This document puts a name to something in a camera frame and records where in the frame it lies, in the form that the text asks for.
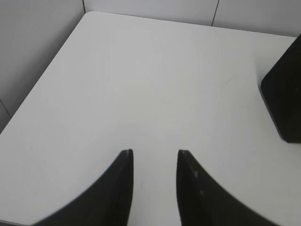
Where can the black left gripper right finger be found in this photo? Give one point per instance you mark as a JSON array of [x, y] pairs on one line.
[[239, 188]]

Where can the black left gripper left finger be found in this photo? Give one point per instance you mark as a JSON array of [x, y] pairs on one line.
[[107, 202]]

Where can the black tote bag tan handles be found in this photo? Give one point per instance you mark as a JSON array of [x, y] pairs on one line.
[[281, 90]]

